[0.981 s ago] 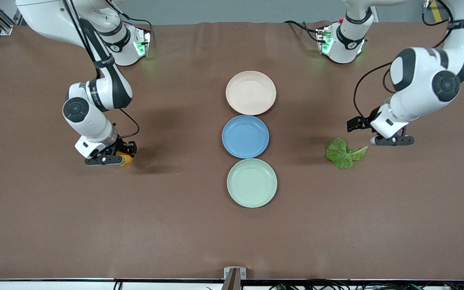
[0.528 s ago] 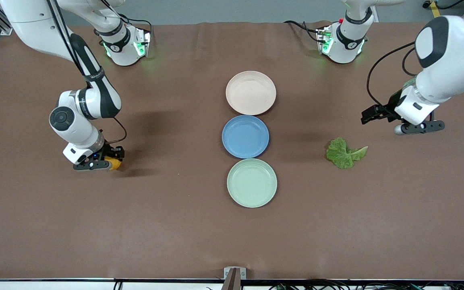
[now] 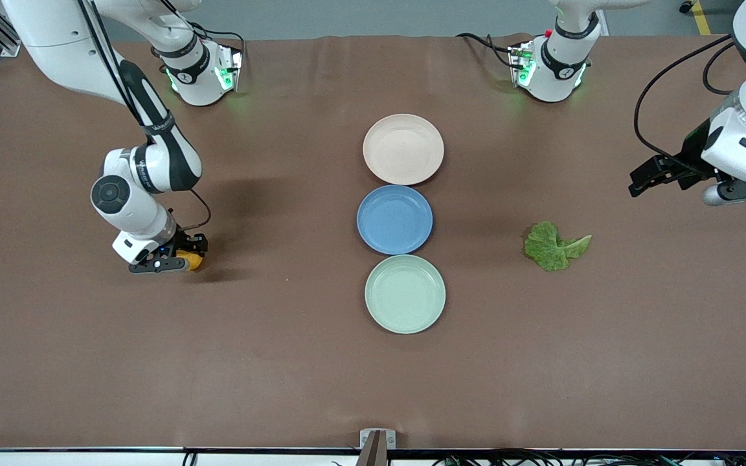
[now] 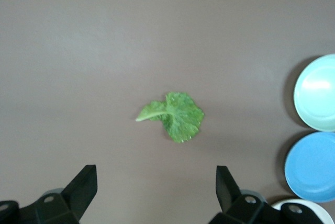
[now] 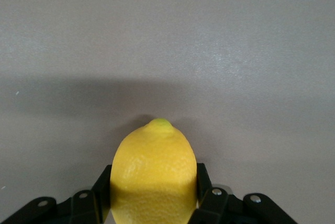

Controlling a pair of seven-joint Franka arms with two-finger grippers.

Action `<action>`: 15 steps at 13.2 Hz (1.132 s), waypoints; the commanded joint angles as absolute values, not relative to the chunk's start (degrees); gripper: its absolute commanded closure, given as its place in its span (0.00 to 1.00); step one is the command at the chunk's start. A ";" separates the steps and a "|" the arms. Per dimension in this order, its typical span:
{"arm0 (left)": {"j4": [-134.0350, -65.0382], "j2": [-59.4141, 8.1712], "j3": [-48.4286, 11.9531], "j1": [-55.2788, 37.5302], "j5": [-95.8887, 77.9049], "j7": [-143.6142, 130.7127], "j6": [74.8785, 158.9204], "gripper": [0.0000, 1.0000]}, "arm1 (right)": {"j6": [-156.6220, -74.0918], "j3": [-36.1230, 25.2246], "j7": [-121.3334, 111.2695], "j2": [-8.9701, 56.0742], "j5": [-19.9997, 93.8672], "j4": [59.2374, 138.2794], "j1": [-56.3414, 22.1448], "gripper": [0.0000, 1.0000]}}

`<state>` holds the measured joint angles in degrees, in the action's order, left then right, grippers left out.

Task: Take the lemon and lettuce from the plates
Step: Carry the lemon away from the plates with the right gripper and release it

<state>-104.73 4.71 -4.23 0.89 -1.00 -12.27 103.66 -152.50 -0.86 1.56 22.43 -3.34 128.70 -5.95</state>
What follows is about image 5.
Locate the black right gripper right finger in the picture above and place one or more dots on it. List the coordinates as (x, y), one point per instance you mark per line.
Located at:
(217, 203)

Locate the yellow lemon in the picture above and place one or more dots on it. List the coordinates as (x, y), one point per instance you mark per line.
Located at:
(154, 177)

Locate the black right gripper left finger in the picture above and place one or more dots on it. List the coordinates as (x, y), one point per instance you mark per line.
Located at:
(83, 200)

